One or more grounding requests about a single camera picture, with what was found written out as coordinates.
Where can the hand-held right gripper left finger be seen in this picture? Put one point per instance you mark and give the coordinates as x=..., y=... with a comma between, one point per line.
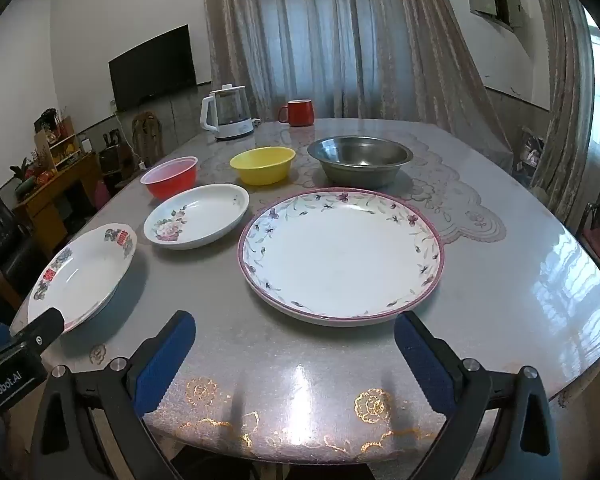
x=165, y=365

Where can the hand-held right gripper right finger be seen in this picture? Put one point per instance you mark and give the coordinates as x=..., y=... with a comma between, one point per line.
x=425, y=370

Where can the white plate with red print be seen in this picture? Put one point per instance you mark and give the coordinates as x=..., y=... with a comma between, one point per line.
x=85, y=275

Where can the red plastic bowl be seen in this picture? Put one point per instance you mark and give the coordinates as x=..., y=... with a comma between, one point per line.
x=172, y=185

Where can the stainless steel bowl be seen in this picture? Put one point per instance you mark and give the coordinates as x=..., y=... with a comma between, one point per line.
x=360, y=170

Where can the yellow plastic bowl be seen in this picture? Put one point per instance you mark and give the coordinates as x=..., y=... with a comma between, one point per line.
x=262, y=170

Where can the black leather sofa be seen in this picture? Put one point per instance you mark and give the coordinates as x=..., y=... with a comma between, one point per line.
x=2, y=240

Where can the yellow wooden desk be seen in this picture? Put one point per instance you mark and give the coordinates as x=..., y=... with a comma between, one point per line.
x=55, y=195

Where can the artificial fruit decoration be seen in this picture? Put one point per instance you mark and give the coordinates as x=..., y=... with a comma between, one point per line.
x=32, y=177

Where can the white oval rose-print dish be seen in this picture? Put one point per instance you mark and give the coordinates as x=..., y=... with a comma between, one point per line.
x=200, y=215

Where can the beige lace table doily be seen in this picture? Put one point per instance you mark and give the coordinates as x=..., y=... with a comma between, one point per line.
x=460, y=205

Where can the black speaker box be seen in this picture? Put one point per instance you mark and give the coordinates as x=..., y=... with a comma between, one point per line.
x=114, y=162

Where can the wooden chair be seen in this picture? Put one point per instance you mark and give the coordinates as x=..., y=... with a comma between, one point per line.
x=147, y=135

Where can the leaning framed picture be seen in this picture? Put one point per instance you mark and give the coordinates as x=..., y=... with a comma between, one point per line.
x=530, y=152

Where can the white electric kettle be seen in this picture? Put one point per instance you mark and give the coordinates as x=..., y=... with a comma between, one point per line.
x=225, y=117

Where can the red mug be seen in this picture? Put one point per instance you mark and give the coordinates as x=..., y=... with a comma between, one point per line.
x=299, y=114

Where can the black flat television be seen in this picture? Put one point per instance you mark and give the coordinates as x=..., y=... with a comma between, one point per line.
x=152, y=67

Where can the narrow beige window curtain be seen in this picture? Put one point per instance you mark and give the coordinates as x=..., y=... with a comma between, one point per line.
x=565, y=85

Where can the wide beige window curtain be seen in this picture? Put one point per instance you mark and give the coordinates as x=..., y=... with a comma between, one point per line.
x=340, y=35

